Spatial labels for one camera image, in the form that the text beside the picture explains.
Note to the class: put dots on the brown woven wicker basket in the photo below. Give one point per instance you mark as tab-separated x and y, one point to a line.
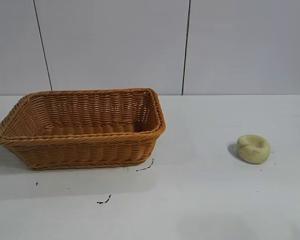
85	147

